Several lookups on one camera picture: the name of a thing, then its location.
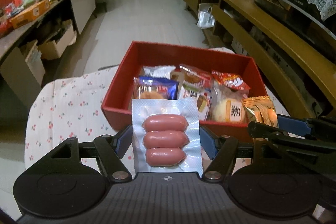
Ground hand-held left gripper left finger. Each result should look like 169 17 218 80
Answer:
20 124 133 182

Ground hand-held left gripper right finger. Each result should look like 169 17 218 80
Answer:
200 126 255 183

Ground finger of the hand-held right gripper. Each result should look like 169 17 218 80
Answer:
278 114 336 141
247 121 336 155

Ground gold snack packet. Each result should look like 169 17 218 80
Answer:
243 95 279 128

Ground red cardboard box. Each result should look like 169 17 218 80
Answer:
101 41 268 143

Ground steamed bun packet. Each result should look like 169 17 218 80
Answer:
209 82 249 124

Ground clear sausage packet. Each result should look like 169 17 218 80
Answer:
132 98 204 177

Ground black white snack bar packet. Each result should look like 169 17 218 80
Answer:
178 84 213 120

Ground red snack packet white letters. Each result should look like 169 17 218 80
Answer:
211 70 250 93

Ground blue label cake packet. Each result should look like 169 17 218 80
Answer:
133 76 179 101

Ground clear red cake packet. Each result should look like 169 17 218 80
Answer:
170 64 213 88

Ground silver snack packet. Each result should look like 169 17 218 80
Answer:
143 65 176 79

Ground cherry print tablecloth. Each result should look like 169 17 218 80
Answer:
24 47 286 177

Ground wooden television cabinet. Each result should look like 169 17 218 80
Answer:
182 0 336 119

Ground open white cardboard box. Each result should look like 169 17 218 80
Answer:
38 21 77 60

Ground shiny white gift bag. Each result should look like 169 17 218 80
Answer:
197 3 216 28

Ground dark long side table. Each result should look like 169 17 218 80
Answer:
0 0 96 109

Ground orange cardboard box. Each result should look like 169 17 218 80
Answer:
9 0 50 29

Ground pile of red packets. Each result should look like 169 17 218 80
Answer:
0 0 16 38

